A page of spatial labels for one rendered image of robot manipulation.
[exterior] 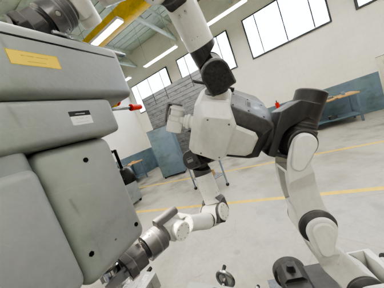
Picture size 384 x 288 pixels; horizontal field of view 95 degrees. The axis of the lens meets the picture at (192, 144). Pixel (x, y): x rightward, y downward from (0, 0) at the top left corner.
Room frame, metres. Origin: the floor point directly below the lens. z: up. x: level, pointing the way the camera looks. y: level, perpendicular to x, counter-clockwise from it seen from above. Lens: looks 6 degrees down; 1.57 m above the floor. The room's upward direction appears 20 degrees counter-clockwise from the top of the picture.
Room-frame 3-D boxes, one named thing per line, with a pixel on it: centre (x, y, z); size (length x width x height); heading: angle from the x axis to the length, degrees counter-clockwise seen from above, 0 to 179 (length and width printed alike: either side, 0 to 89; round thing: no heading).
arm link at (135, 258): (0.54, 0.28, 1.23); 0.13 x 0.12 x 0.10; 42
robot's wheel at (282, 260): (1.00, -0.30, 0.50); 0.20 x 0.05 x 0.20; 80
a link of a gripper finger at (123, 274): (0.46, 0.32, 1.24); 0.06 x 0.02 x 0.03; 132
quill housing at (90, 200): (0.48, 0.35, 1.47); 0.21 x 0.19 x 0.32; 61
